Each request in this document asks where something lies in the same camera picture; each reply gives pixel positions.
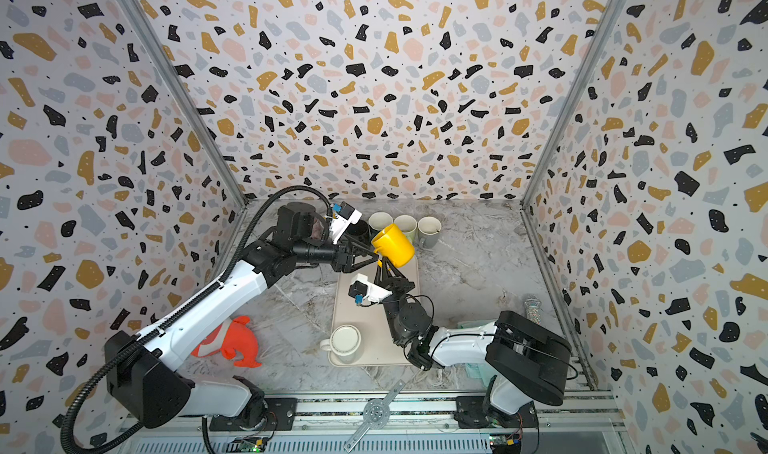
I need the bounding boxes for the white mug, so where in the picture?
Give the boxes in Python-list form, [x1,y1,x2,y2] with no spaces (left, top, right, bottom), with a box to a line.
[319,324,362,364]

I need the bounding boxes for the left black corrugated cable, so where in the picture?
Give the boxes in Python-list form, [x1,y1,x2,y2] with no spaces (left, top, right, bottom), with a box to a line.
[59,185,334,454]

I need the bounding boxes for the beige plastic tray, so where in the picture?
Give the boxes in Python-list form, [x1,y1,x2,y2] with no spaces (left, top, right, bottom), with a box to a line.
[328,258,433,367]

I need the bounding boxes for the glitter filled glass tube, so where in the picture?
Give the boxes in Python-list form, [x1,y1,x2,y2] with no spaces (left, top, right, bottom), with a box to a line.
[524,297,542,325]

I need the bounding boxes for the light green cloth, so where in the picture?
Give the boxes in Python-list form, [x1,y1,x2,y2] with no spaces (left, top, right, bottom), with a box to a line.
[458,320,496,386]

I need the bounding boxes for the red shark toy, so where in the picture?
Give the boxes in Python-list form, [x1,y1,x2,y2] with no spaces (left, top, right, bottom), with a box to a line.
[191,316,261,368]

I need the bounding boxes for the metal perforated bracket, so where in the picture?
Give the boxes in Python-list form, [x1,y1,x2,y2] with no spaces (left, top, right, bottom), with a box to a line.
[344,379,406,453]

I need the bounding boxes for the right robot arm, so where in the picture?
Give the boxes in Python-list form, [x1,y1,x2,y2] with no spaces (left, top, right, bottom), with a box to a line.
[372,258,573,419]

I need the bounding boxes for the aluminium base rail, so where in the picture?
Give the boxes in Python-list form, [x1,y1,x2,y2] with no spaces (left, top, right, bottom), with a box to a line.
[118,391,634,453]

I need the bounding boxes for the light green mug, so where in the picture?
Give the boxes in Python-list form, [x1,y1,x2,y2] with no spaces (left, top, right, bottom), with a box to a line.
[394,215,418,246]

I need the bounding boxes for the yellow mug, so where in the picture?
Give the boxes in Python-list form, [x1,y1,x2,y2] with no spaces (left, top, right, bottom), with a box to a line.
[372,224,415,268]

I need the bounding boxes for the black mug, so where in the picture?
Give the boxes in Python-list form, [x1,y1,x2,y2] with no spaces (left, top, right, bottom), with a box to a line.
[345,220,370,244]

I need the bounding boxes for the grey mug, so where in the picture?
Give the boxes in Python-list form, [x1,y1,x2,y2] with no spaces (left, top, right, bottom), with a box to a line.
[417,216,442,249]

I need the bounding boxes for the dark green mug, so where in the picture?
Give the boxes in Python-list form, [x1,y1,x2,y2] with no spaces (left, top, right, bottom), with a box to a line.
[367,212,394,233]

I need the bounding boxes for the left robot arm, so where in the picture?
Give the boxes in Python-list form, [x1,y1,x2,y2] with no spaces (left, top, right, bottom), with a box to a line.
[105,202,375,430]

